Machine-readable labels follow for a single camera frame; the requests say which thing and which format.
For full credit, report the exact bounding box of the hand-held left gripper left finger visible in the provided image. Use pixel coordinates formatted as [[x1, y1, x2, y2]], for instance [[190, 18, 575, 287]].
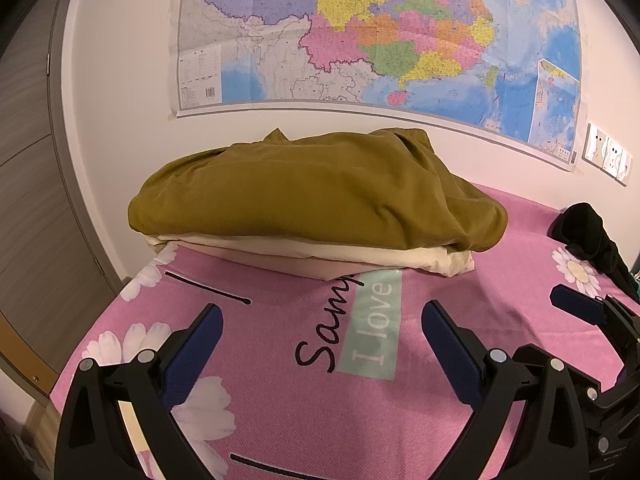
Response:
[[54, 303, 224, 480]]

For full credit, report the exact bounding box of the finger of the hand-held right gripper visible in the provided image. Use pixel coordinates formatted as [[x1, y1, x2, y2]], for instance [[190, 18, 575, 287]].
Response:
[[512, 343, 601, 406], [549, 284, 640, 358]]

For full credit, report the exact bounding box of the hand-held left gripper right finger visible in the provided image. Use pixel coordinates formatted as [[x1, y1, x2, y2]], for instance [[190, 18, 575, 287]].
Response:
[[421, 300, 591, 480]]

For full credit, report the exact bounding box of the olive green jacket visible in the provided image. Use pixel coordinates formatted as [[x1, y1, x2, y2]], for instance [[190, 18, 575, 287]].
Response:
[[127, 128, 509, 253]]

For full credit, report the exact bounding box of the black garment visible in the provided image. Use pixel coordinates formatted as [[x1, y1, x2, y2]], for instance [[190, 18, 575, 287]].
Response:
[[547, 202, 640, 306]]

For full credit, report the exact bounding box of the pink flower print bed sheet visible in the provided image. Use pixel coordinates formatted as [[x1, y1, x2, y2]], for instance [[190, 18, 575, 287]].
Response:
[[50, 182, 640, 480]]

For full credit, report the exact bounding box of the cream folded garment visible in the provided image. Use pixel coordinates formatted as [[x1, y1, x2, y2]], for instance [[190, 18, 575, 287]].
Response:
[[145, 232, 475, 281]]

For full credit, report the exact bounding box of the grey wooden door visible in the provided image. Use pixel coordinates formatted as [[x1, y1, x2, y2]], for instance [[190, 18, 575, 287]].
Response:
[[0, 0, 123, 406]]

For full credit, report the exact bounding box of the white wall socket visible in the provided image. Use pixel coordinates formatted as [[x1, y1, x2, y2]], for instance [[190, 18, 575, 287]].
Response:
[[582, 123, 608, 166], [601, 137, 626, 177]]

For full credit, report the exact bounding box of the colourful wall map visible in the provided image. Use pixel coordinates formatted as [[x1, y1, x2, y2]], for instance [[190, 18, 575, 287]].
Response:
[[167, 0, 583, 176]]

